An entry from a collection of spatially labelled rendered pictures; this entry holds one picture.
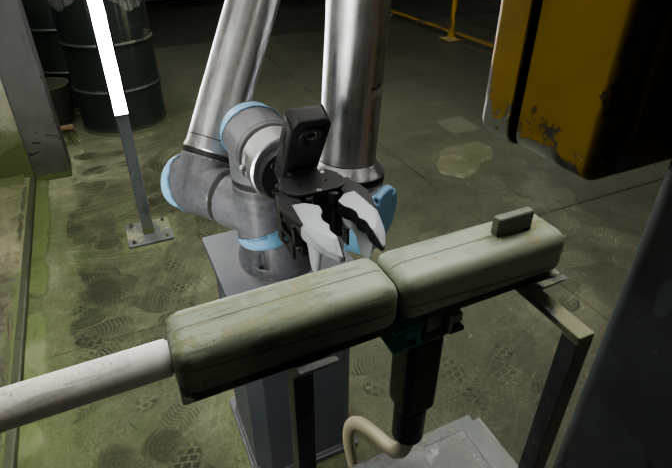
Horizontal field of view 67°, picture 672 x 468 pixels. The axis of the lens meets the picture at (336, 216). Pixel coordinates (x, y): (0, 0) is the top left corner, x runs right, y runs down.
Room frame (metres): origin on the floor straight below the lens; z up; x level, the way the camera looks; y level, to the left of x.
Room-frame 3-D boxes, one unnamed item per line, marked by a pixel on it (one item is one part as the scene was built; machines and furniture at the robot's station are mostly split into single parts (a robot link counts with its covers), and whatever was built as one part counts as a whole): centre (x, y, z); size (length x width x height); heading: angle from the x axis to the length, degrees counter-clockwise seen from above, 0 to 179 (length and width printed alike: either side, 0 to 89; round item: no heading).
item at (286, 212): (0.46, 0.04, 1.09); 0.09 x 0.05 x 0.02; 16
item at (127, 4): (3.43, 1.49, 0.44); 0.59 x 0.58 x 0.89; 39
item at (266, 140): (0.60, 0.08, 1.07); 0.10 x 0.05 x 0.09; 115
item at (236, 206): (0.69, 0.12, 0.96); 0.12 x 0.09 x 0.12; 59
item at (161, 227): (2.02, 0.89, 0.01); 0.20 x 0.20 x 0.01; 25
